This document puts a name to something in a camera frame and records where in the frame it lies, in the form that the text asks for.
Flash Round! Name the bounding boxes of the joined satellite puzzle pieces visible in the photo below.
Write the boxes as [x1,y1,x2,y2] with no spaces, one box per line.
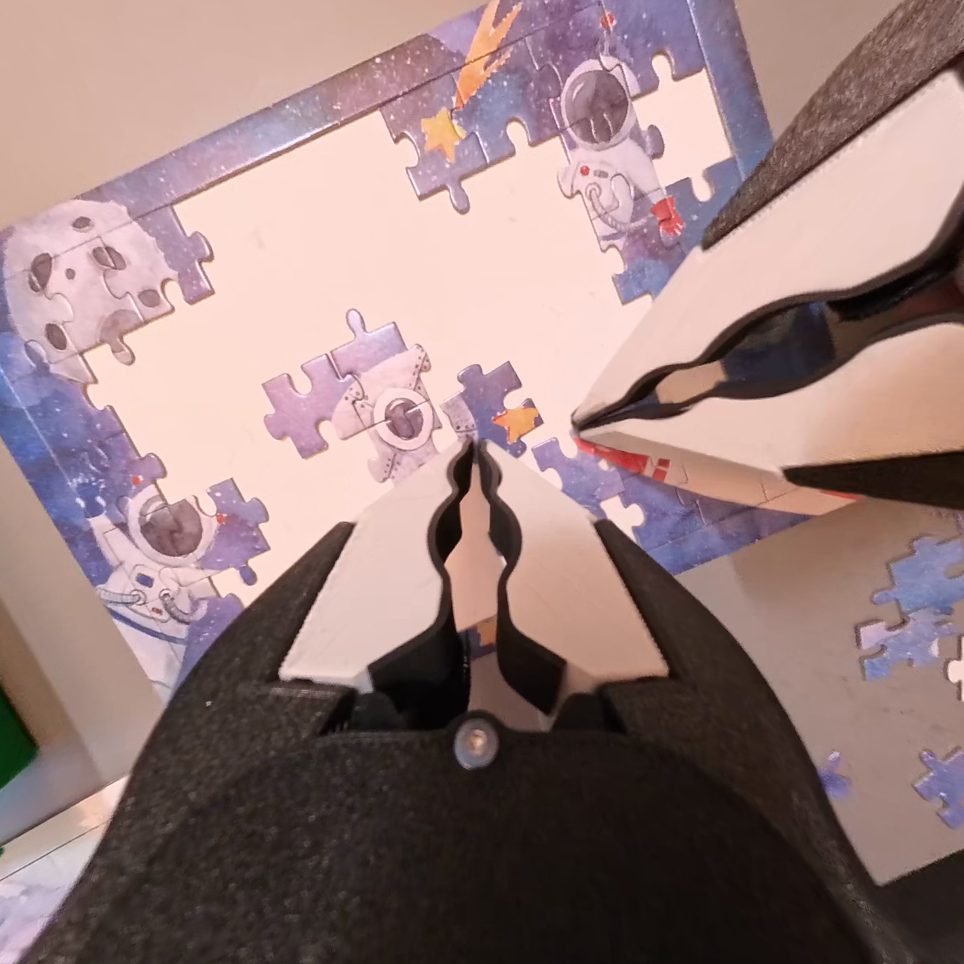
[262,309,453,483]

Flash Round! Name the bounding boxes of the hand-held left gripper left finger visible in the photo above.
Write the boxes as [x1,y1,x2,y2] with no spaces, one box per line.
[279,435,475,715]

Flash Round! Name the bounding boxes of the purple helmet-part puzzle piece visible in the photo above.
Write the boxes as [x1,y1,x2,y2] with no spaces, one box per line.
[207,478,271,584]

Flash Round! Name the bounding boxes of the pile of loose puzzle pieces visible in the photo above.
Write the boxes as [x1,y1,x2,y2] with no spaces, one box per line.
[870,520,964,705]

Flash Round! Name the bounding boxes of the star print puzzle piece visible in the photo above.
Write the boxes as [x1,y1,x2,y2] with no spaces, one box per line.
[444,364,542,456]

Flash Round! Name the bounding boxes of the grey desk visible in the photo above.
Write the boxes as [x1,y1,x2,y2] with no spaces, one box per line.
[0,0,964,890]

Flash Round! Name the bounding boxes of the purple star-marked puzzle piece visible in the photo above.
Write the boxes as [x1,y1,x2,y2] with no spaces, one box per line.
[817,749,854,803]

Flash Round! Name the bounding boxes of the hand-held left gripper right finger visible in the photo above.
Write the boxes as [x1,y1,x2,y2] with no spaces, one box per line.
[473,435,670,715]

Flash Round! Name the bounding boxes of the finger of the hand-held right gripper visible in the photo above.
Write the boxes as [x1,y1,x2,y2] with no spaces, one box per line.
[572,322,964,480]
[572,70,964,428]

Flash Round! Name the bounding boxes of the space puzzle board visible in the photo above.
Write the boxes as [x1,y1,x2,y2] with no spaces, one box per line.
[0,0,852,709]

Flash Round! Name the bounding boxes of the blue puzzle piece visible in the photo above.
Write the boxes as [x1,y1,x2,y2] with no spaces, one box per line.
[857,609,963,682]
[911,749,964,829]

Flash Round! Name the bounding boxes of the green plastic bin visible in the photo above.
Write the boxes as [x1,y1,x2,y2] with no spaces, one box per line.
[0,681,39,792]

